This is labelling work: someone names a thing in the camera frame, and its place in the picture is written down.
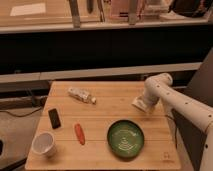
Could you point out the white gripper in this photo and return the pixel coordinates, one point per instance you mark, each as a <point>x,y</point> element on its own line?
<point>149,101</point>

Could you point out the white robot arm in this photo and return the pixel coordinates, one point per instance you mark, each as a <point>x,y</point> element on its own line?
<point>201,115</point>

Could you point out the green ceramic bowl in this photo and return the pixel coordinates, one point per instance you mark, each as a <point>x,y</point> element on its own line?
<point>125,139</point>

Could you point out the black smartphone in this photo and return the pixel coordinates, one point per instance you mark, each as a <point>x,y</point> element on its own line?
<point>54,118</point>

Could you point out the white cup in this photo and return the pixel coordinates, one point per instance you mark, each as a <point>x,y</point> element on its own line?
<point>44,144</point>

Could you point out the white paper sheet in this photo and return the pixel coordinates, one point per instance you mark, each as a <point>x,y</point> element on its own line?
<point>29,9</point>

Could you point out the grey metal post right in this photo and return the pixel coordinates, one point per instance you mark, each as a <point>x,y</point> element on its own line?
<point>132,15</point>

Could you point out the grey metal post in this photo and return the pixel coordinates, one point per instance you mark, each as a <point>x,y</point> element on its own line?
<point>132,15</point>
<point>75,13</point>

